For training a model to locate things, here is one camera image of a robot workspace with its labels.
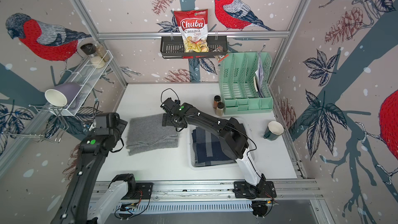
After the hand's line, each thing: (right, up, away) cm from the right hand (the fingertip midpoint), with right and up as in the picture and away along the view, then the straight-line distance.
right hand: (169, 123), depth 86 cm
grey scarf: (-15, -7, +4) cm, 17 cm away
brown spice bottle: (+29, +14, +14) cm, 34 cm away
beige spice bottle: (+29, +6, +9) cm, 31 cm away
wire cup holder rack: (-49, 0, -16) cm, 52 cm away
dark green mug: (+61, -5, +3) cm, 61 cm away
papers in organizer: (+53, +26, +6) cm, 60 cm away
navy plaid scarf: (+21, -12, -6) cm, 26 cm away
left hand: (-21, +3, -11) cm, 24 cm away
